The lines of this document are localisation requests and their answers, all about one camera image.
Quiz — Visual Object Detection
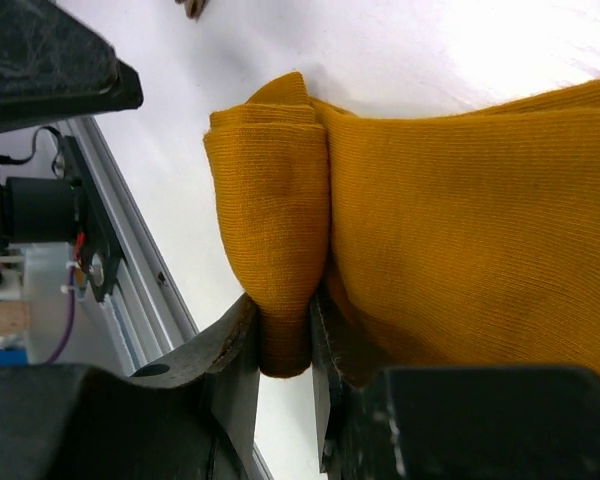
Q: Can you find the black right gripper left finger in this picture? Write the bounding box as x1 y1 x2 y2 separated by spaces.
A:
0 296 260 479

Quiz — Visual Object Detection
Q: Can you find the mustard yellow striped sock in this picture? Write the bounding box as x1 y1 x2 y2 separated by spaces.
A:
204 72 600 378

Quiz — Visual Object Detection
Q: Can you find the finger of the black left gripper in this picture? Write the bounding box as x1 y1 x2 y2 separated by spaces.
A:
0 1 144 133

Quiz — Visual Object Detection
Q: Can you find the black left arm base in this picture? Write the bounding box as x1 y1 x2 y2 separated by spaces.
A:
0 126 123 302

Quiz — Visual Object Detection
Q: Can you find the cream and brown sock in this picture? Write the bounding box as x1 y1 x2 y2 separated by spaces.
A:
175 0 209 20

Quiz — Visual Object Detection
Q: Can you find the aluminium front rail frame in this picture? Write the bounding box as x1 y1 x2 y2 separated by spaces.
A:
60 117 271 479

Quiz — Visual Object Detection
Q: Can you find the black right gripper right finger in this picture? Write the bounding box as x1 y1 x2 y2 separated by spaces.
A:
309 292 600 479

